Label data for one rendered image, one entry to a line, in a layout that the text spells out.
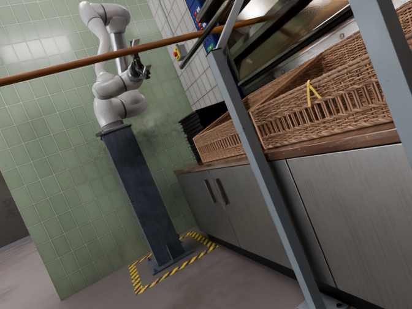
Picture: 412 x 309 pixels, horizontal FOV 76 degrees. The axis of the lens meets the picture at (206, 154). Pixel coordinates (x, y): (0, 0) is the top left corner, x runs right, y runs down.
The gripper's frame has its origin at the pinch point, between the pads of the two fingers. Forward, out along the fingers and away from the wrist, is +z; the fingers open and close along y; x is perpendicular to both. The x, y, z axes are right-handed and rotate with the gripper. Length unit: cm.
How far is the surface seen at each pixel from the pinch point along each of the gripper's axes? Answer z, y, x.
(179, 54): -80, -24, -56
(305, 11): 36, 13, -67
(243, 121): 48, 48, -7
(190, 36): 7.2, 0.4, -23.5
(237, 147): 23, 57, -16
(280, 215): 48, 82, -6
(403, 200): 85, 76, -12
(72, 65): 7.2, 1.1, 31.7
